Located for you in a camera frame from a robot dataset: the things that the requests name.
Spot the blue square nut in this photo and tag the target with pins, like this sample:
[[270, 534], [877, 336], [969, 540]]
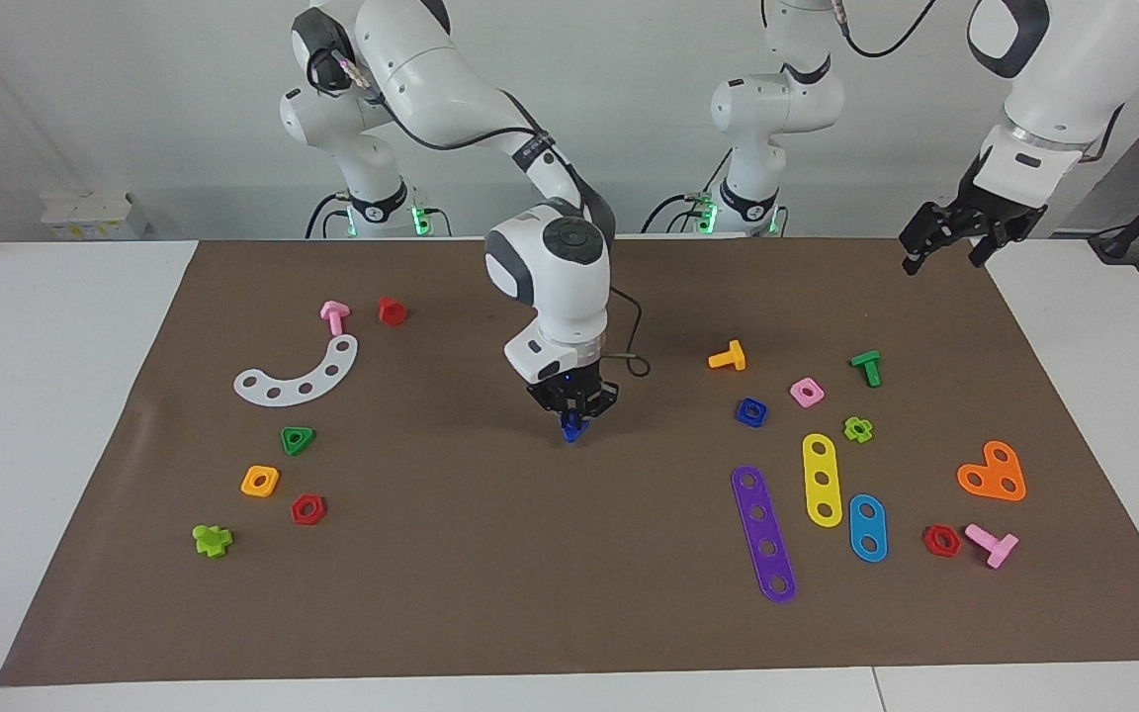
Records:
[[741, 417]]

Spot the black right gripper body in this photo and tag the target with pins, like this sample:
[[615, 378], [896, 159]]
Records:
[[574, 388]]

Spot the orange square nut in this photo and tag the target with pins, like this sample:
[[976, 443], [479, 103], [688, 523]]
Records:
[[248, 485]]

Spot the purple four-hole plate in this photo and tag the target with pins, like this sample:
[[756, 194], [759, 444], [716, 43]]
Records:
[[752, 497]]

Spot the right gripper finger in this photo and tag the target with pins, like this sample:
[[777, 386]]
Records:
[[558, 413], [589, 410]]

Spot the pink plastic screw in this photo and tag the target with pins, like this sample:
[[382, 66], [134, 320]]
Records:
[[995, 546], [334, 316]]

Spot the green triangle nut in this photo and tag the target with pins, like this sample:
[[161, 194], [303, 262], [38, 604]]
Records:
[[290, 448]]

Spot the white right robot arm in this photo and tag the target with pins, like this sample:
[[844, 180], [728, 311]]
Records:
[[550, 267]]

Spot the orange heart-shaped plate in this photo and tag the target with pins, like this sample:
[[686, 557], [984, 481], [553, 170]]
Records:
[[993, 473]]

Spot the white wall socket box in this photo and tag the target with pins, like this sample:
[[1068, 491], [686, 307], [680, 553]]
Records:
[[95, 216]]

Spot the pink square nut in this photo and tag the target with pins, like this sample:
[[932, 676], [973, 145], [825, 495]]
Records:
[[797, 398]]

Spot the white curved hole plate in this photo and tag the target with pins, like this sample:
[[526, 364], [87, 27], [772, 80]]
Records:
[[318, 382]]

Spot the orange plastic screw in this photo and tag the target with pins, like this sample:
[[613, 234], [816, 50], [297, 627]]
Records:
[[733, 358]]

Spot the blue two-hole plate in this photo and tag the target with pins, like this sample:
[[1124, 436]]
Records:
[[867, 527]]

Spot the red hex nut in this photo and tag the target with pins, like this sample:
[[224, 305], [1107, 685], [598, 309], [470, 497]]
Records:
[[929, 544], [318, 514]]

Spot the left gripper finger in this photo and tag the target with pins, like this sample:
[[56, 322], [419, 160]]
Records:
[[921, 237], [991, 243]]

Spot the lime cross-head screw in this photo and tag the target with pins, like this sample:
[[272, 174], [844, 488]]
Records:
[[212, 542]]

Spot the lime flower-shaped nut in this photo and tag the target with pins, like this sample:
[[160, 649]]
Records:
[[849, 432]]

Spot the red plastic screw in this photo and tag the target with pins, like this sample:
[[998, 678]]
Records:
[[392, 311]]

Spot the brown table mat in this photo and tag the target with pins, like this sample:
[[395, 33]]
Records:
[[550, 554]]

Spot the blue triangle-head screw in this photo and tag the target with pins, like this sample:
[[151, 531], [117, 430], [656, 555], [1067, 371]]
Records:
[[570, 431]]

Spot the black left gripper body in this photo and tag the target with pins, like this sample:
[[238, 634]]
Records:
[[990, 213]]

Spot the green plastic screw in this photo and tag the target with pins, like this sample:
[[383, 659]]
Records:
[[868, 368]]

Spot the yellow three-hole plate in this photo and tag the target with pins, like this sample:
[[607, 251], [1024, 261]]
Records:
[[821, 465]]

